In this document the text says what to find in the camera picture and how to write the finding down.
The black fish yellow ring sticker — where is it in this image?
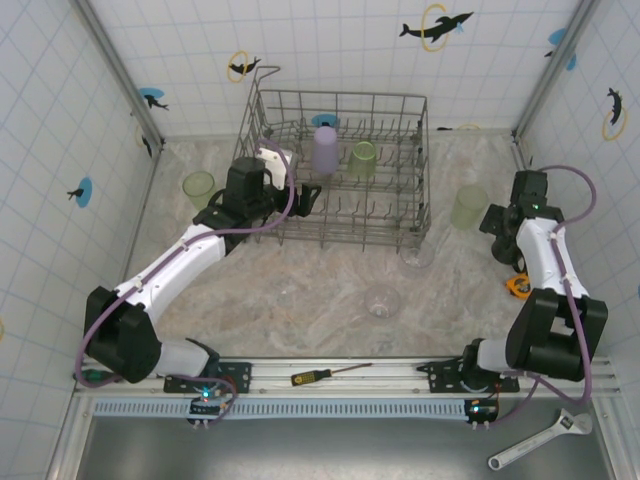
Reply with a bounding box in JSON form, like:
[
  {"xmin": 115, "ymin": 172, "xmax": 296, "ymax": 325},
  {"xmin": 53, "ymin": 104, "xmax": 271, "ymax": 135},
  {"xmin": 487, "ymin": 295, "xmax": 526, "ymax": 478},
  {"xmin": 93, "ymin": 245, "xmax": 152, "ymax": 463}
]
[{"xmin": 134, "ymin": 124, "xmax": 154, "ymax": 159}]

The black fish blue oval sticker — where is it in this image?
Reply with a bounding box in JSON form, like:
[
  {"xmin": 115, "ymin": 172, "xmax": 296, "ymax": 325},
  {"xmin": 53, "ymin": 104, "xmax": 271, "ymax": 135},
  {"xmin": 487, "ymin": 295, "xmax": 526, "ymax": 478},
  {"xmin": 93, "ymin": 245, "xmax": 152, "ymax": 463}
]
[{"xmin": 66, "ymin": 177, "xmax": 94, "ymax": 208}]

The light blue cable duct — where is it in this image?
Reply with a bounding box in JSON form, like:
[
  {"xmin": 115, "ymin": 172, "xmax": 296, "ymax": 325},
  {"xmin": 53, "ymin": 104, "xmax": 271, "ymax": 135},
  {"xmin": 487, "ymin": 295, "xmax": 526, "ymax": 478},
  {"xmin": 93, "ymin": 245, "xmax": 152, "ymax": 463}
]
[{"xmin": 93, "ymin": 398, "xmax": 474, "ymax": 419}]

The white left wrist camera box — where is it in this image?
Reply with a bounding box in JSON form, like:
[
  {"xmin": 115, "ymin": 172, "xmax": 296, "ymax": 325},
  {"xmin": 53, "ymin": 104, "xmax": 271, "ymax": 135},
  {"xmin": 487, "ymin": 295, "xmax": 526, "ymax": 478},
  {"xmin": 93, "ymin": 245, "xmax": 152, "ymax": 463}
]
[{"xmin": 256, "ymin": 147, "xmax": 296, "ymax": 190}]

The aluminium mounting rail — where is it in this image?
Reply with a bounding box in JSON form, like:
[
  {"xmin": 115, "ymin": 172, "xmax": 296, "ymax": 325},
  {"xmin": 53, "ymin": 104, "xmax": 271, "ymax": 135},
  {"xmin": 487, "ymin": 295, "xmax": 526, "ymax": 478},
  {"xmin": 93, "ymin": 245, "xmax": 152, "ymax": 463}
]
[{"xmin": 74, "ymin": 355, "xmax": 621, "ymax": 399}]

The large dolphin ring sticker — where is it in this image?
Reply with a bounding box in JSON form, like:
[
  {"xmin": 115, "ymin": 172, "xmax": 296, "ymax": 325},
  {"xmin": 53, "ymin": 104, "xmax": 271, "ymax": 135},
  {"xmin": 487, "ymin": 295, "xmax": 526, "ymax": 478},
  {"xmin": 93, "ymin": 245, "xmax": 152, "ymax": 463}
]
[{"xmin": 398, "ymin": 3, "xmax": 475, "ymax": 54}]

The yellow black screwdriver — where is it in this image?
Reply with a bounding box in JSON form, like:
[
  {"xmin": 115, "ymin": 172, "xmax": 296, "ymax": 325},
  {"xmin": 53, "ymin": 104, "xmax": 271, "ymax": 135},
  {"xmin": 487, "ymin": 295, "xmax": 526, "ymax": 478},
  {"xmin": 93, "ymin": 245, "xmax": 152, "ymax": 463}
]
[{"xmin": 290, "ymin": 362, "xmax": 374, "ymax": 387}]

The short green plastic cup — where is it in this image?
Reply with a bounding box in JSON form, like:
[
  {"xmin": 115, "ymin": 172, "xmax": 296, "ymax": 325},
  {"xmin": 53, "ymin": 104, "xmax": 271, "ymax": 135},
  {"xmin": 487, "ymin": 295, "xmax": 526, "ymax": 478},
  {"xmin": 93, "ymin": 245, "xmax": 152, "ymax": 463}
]
[{"xmin": 347, "ymin": 141, "xmax": 377, "ymax": 177}]

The shark on blue oval sticker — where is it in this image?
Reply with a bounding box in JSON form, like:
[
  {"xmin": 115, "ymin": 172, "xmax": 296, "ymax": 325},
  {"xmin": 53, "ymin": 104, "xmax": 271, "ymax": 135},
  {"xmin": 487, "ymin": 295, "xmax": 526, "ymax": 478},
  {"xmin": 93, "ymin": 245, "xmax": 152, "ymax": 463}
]
[{"xmin": 137, "ymin": 87, "xmax": 170, "ymax": 112}]

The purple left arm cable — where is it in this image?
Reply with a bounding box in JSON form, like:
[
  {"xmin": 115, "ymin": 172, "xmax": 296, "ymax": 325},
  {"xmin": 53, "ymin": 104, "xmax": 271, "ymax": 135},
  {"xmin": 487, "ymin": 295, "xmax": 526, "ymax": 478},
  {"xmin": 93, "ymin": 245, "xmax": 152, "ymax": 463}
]
[{"xmin": 73, "ymin": 141, "xmax": 297, "ymax": 426}]

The black seahorse yellow ring sticker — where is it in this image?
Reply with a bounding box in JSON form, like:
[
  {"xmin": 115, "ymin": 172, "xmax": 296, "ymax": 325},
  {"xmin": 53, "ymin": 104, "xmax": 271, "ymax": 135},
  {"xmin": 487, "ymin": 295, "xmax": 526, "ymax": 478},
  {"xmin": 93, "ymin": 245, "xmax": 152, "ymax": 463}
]
[{"xmin": 601, "ymin": 87, "xmax": 629, "ymax": 142}]

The aluminium frame post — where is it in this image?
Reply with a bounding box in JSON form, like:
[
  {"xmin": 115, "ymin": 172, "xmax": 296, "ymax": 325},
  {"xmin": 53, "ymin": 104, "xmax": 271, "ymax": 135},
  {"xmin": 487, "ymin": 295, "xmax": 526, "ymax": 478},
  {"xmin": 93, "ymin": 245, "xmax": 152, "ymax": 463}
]
[
  {"xmin": 512, "ymin": 0, "xmax": 601, "ymax": 144},
  {"xmin": 74, "ymin": 0, "xmax": 166, "ymax": 151}
]

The green handled screwdriver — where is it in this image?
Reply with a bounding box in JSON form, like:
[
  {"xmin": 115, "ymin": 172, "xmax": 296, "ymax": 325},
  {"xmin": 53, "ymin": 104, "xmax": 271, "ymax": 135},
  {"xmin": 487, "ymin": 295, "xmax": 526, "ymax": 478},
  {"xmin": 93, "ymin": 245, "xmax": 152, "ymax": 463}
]
[{"xmin": 74, "ymin": 367, "xmax": 124, "ymax": 385}]

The silver adjustable wrench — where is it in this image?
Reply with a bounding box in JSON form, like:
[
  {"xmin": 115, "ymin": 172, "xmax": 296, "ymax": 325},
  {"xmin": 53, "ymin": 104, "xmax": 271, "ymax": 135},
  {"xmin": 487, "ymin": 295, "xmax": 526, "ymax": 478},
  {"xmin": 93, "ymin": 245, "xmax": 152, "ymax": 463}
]
[{"xmin": 488, "ymin": 408, "xmax": 594, "ymax": 471}]

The lilac plastic cup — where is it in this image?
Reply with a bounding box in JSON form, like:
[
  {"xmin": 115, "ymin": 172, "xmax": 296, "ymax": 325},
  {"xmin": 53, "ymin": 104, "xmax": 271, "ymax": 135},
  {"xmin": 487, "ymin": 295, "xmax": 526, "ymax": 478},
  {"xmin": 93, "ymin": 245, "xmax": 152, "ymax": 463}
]
[{"xmin": 312, "ymin": 125, "xmax": 340, "ymax": 175}]

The blue patch wall sticker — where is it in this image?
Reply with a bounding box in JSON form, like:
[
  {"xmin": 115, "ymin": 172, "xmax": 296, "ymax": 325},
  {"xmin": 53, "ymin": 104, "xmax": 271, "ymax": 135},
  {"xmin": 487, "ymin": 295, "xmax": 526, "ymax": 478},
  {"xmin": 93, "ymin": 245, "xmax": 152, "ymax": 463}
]
[{"xmin": 544, "ymin": 27, "xmax": 579, "ymax": 71}]

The small dolphin ring sticker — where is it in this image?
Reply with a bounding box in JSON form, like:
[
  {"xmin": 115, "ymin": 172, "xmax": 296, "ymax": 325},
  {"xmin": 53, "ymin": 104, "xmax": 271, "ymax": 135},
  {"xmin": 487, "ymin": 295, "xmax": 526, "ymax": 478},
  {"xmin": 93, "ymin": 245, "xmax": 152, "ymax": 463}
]
[{"xmin": 227, "ymin": 49, "xmax": 263, "ymax": 84}]

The wide clear glass cup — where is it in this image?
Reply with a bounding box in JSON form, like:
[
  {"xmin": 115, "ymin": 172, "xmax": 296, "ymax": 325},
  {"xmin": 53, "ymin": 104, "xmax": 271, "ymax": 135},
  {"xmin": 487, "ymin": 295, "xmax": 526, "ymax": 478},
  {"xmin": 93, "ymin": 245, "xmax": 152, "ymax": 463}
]
[{"xmin": 363, "ymin": 284, "xmax": 403, "ymax": 320}]

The grey wire dish rack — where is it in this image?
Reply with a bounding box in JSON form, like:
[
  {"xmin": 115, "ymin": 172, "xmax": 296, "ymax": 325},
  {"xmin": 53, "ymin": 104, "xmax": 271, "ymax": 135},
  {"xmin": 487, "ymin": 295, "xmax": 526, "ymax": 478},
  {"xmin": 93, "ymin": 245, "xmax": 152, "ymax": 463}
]
[{"xmin": 227, "ymin": 64, "xmax": 434, "ymax": 254}]

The tall green plastic cup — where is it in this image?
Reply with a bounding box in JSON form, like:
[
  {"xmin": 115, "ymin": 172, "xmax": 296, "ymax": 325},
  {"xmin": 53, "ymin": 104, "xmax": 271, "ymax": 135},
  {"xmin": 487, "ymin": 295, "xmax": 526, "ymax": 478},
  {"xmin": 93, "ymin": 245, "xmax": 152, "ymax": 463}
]
[{"xmin": 182, "ymin": 170, "xmax": 216, "ymax": 211}]

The frosted pale green cup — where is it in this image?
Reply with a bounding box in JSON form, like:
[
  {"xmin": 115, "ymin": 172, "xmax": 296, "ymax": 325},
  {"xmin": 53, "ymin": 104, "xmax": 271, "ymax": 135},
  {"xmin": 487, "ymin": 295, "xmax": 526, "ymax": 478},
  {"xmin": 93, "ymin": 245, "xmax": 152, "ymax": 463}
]
[{"xmin": 449, "ymin": 185, "xmax": 489, "ymax": 231}]

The yellow tape measure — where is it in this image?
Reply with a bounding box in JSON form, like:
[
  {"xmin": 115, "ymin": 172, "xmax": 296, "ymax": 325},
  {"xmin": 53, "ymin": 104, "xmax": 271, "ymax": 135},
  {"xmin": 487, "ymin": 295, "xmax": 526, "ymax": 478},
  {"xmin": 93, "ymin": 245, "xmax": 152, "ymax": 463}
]
[{"xmin": 504, "ymin": 273, "xmax": 532, "ymax": 302}]

